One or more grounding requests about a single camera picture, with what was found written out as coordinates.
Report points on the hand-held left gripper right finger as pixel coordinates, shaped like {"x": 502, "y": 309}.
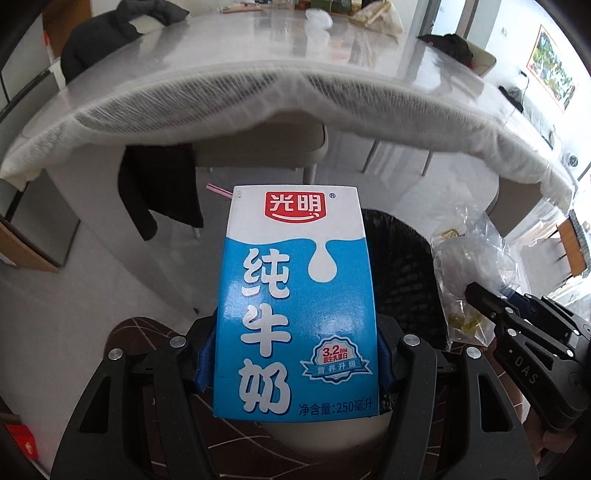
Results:
{"x": 385, "y": 360}

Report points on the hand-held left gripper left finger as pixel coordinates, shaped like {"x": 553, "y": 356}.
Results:
{"x": 205, "y": 369}

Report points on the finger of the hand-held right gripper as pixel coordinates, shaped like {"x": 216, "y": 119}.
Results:
{"x": 485, "y": 300}
{"x": 526, "y": 304}

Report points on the clear bag with yellow wrappers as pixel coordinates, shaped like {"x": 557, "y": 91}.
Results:
{"x": 466, "y": 258}

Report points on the trash bin with black bag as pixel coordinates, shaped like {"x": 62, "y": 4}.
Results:
{"x": 406, "y": 277}

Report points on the blue white milk carton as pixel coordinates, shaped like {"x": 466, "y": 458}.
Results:
{"x": 295, "y": 300}

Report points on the wooden chair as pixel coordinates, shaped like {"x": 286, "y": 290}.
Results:
{"x": 575, "y": 249}

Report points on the brown patterned mat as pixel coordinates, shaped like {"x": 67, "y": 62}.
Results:
{"x": 138, "y": 332}

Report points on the grey dining table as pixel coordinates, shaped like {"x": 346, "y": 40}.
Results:
{"x": 517, "y": 207}

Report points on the grey sofa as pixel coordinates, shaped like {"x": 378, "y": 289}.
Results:
{"x": 535, "y": 120}

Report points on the red object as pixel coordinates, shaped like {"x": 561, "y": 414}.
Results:
{"x": 21, "y": 441}

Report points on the wooden panel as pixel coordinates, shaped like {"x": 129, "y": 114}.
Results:
{"x": 32, "y": 256}

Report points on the black backpack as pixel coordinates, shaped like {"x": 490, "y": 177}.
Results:
{"x": 450, "y": 46}

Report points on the large white dining table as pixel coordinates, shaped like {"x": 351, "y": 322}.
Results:
{"x": 277, "y": 87}

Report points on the yellowish plastic bag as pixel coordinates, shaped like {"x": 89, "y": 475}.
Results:
{"x": 378, "y": 16}

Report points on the clear plastic bag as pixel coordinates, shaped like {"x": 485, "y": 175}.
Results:
{"x": 318, "y": 18}

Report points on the green tissue box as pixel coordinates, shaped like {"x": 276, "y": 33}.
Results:
{"x": 337, "y": 5}

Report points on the black jacket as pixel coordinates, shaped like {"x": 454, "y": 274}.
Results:
{"x": 106, "y": 37}

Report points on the grey refrigerator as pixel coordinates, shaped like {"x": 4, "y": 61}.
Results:
{"x": 27, "y": 69}

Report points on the wooden tray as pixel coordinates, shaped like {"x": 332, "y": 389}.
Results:
{"x": 240, "y": 8}

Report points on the framed wall picture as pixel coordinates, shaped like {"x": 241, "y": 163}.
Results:
{"x": 554, "y": 69}

